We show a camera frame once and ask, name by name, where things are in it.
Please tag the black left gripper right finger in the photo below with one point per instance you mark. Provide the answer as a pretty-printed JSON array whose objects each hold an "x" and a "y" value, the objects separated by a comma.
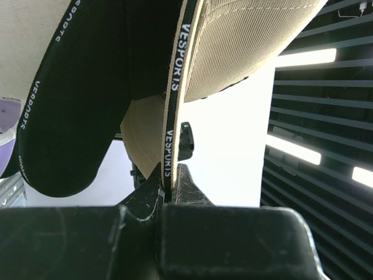
[{"x": 185, "y": 191}]

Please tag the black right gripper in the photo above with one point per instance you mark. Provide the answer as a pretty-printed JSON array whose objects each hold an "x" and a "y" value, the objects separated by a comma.
[{"x": 186, "y": 145}]

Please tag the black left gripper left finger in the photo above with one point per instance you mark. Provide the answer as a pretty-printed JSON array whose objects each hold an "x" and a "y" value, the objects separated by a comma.
[{"x": 143, "y": 202}]

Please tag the beige R baseball cap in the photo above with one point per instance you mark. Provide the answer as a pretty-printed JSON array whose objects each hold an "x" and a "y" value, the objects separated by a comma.
[{"x": 183, "y": 51}]

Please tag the black R baseball cap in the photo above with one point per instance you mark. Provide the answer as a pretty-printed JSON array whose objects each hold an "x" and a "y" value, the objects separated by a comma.
[{"x": 102, "y": 56}]

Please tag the purple LA baseball cap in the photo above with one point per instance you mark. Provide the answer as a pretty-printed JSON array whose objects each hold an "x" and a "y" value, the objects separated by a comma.
[{"x": 10, "y": 114}]

